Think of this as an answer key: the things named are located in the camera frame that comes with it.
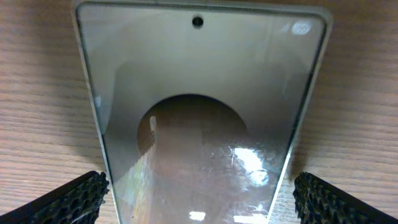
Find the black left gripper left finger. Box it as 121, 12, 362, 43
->
1, 170, 109, 224

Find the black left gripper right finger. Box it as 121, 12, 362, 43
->
293, 172, 397, 224

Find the smartphone with Galaxy screen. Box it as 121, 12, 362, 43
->
72, 1, 333, 223

